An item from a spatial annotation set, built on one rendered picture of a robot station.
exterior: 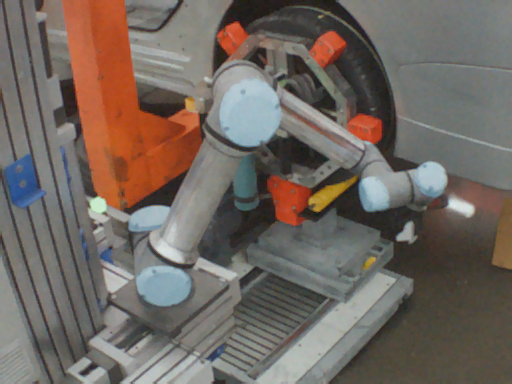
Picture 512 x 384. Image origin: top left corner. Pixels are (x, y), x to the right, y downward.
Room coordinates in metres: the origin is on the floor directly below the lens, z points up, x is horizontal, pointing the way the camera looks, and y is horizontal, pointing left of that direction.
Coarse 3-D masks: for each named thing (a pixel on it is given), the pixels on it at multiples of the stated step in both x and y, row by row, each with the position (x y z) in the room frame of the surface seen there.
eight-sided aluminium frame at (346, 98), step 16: (256, 32) 2.39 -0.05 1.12; (272, 32) 2.38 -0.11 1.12; (240, 48) 2.41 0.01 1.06; (256, 48) 2.42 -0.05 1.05; (272, 48) 2.31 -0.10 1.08; (288, 48) 2.27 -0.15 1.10; (304, 48) 2.22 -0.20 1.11; (320, 80) 2.19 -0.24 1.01; (336, 80) 2.19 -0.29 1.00; (336, 96) 2.14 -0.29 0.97; (352, 96) 2.15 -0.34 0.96; (352, 112) 2.16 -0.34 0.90; (256, 160) 2.39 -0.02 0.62; (272, 160) 2.38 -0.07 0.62; (304, 176) 2.25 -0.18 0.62; (320, 176) 2.20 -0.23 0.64
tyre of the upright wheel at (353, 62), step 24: (312, 0) 2.56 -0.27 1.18; (264, 24) 2.44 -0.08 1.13; (288, 24) 2.37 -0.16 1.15; (312, 24) 2.31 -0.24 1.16; (336, 24) 2.33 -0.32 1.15; (360, 48) 2.26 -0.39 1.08; (360, 72) 2.19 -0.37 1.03; (360, 96) 2.18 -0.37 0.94; (384, 96) 2.21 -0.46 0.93; (384, 120) 2.19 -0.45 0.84; (384, 144) 2.24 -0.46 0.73; (312, 168) 2.33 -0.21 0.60
